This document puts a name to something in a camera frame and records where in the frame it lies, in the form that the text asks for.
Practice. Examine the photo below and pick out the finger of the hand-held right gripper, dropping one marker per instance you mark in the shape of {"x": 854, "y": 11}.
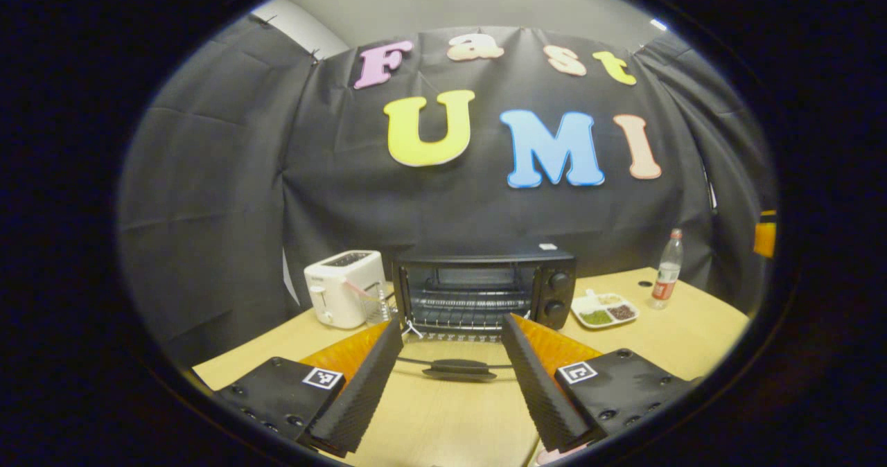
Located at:
{"x": 766, "y": 237}

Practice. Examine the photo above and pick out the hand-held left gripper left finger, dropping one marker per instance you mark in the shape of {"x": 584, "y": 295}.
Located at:
{"x": 364, "y": 391}

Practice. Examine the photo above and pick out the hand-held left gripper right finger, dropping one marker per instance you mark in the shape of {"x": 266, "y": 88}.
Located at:
{"x": 537, "y": 391}

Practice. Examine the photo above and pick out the black electric oven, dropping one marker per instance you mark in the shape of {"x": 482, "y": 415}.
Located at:
{"x": 558, "y": 294}

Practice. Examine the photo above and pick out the clear glass container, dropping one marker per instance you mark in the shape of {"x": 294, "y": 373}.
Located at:
{"x": 378, "y": 311}

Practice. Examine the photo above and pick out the green mung beans pile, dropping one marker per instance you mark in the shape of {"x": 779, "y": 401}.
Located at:
{"x": 597, "y": 317}

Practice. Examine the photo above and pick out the white divided snack plate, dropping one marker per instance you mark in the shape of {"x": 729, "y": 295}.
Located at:
{"x": 589, "y": 305}

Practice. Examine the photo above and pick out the white toaster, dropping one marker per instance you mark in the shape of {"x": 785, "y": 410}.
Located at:
{"x": 339, "y": 294}

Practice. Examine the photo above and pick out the pink striped straw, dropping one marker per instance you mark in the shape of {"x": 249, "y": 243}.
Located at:
{"x": 357, "y": 290}

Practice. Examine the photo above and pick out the clear plastic water bottle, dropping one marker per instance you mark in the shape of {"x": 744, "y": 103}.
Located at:
{"x": 667, "y": 273}

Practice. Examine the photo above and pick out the dark red beans pile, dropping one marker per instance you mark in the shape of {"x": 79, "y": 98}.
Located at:
{"x": 621, "y": 312}

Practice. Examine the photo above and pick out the yellow soybeans pile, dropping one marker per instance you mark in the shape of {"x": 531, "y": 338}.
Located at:
{"x": 610, "y": 299}

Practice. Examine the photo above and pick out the small ceiling light panel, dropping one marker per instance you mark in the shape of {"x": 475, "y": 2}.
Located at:
{"x": 658, "y": 24}

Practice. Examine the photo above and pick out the black backdrop cloth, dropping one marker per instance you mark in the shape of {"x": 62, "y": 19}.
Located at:
{"x": 242, "y": 176}

